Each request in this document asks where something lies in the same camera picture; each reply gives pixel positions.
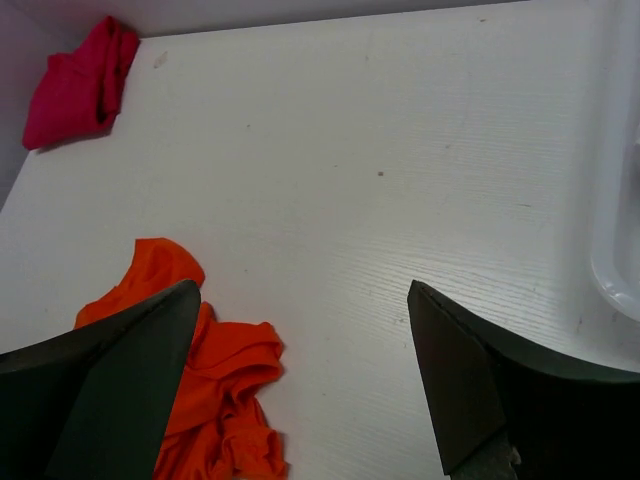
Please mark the folded red t shirt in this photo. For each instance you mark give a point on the folded red t shirt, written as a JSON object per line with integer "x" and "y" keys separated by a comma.
{"x": 81, "y": 92}

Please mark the orange t shirt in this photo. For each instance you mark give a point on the orange t shirt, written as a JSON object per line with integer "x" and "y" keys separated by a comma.
{"x": 217, "y": 428}

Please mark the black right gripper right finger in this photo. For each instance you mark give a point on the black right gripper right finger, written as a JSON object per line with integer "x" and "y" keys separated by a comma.
{"x": 505, "y": 407}

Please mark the white plastic basket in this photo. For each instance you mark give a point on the white plastic basket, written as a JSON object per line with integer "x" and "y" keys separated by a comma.
{"x": 614, "y": 246}

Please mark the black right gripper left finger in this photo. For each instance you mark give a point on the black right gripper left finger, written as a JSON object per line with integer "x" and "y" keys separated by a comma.
{"x": 94, "y": 403}

